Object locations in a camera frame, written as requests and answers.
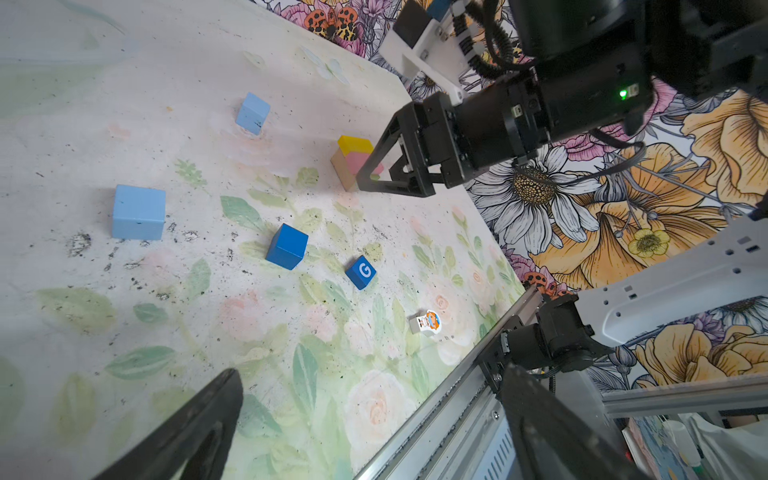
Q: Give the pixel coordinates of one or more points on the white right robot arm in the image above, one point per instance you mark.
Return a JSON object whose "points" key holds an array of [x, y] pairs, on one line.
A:
{"points": [[626, 154]]}

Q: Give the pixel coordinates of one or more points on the aluminium front rail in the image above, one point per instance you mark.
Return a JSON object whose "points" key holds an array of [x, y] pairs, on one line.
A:
{"points": [[434, 443]]}

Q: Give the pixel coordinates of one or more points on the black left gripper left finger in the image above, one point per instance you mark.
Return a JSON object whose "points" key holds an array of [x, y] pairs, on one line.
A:
{"points": [[192, 443]]}

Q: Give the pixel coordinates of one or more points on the light blue cube near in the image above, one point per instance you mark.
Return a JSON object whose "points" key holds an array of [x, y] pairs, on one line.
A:
{"points": [[138, 213]]}

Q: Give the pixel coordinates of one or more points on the blue letter G block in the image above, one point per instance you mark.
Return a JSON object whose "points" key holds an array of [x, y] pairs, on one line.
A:
{"points": [[361, 272]]}

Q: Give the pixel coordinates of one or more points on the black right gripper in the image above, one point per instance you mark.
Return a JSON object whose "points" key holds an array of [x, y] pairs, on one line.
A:
{"points": [[449, 144]]}

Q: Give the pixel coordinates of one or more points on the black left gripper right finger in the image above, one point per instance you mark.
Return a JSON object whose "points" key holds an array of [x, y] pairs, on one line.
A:
{"points": [[550, 441]]}

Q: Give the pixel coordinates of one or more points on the light blue cube far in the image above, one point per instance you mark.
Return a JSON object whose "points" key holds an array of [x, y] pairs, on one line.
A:
{"points": [[252, 114]]}

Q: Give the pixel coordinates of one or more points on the grey vented cable duct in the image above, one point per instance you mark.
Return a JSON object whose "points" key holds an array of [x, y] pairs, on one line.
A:
{"points": [[493, 456]]}

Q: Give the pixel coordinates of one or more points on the dark blue cube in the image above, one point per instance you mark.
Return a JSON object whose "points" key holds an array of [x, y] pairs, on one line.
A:
{"points": [[288, 247]]}

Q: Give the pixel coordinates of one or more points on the pink rectangular block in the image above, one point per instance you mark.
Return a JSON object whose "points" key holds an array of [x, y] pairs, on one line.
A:
{"points": [[360, 161]]}

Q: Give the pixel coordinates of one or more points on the light blue cube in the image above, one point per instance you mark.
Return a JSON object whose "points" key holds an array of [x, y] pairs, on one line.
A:
{"points": [[252, 114], [138, 213]]}

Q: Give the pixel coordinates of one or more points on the yellow rectangular block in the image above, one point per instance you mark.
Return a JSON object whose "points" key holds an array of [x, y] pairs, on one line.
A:
{"points": [[350, 144]]}

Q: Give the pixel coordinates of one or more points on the natural wood block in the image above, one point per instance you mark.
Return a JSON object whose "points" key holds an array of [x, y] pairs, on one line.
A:
{"points": [[346, 167]]}

